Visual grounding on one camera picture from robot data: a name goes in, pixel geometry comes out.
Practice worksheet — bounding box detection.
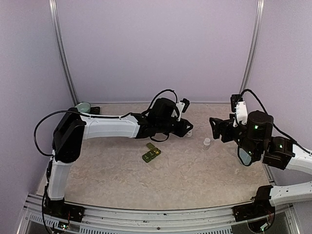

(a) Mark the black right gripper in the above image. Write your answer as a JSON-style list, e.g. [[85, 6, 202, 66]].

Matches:
[[210, 114, 261, 159]]

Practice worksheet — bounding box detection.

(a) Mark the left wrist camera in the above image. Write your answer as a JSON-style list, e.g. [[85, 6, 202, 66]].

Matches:
[[172, 98, 190, 121]]

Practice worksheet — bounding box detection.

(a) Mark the light green ceramic bowl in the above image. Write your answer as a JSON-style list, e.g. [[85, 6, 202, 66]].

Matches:
[[75, 102, 91, 113]]

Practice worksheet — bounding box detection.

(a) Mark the aluminium front rail frame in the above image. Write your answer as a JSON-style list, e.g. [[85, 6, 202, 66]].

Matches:
[[15, 194, 303, 234]]

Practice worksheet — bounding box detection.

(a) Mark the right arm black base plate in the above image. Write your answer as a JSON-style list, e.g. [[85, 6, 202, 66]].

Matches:
[[232, 203, 275, 222]]

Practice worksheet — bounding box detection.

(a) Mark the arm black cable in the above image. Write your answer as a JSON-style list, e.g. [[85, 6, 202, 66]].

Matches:
[[148, 89, 178, 110], [240, 88, 312, 154]]

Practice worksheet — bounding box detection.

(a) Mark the light blue mug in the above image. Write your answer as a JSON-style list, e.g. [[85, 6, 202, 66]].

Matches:
[[237, 147, 252, 166]]

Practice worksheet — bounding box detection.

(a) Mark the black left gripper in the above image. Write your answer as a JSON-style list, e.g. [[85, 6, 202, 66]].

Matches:
[[158, 118, 194, 137]]

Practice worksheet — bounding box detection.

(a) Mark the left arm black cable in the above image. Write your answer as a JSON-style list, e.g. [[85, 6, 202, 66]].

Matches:
[[148, 89, 178, 110]]

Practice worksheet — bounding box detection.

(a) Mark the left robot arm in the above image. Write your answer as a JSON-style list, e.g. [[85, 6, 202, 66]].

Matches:
[[45, 97, 194, 217]]

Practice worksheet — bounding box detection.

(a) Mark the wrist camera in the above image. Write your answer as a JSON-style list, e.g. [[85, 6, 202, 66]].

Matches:
[[230, 94, 248, 127], [172, 98, 190, 121]]

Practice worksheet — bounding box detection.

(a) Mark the black patterned tray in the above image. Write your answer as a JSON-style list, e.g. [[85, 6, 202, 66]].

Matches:
[[89, 106, 101, 115]]

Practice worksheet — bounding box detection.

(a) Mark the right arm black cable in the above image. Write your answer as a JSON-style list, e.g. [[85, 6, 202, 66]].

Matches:
[[240, 88, 312, 154]]

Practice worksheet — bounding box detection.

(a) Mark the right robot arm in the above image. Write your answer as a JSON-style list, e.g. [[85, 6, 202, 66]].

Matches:
[[209, 110, 312, 216]]

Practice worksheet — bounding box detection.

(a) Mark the right aluminium corner post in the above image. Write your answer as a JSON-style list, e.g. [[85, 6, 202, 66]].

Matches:
[[239, 0, 265, 94]]

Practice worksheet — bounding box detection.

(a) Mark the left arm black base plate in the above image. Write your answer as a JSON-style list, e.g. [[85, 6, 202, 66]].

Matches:
[[43, 203, 85, 223]]

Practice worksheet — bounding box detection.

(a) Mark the green pill organizer box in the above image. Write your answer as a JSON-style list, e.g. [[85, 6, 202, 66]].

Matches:
[[142, 142, 161, 163]]

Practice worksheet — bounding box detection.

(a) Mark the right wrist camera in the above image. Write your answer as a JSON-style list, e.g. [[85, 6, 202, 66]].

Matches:
[[230, 94, 248, 127]]

